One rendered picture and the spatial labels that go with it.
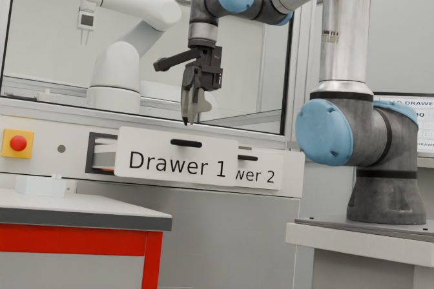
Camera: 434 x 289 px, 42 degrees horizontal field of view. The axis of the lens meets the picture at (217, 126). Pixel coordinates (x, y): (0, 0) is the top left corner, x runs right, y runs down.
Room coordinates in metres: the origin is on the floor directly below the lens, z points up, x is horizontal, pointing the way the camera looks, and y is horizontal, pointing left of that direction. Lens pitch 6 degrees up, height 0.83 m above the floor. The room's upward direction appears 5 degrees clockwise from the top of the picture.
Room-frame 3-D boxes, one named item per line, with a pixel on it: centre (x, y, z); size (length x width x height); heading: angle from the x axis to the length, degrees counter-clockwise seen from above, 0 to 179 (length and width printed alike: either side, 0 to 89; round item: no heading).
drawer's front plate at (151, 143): (1.29, 0.08, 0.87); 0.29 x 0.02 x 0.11; 114
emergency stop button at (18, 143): (1.41, 0.49, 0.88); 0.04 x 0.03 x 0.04; 114
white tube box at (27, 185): (1.29, 0.39, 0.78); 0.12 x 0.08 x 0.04; 29
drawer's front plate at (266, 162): (1.71, -0.08, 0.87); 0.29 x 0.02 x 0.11; 114
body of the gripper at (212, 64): (1.41, 0.05, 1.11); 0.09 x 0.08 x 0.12; 114
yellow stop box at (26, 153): (1.44, 0.50, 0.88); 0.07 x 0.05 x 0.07; 114
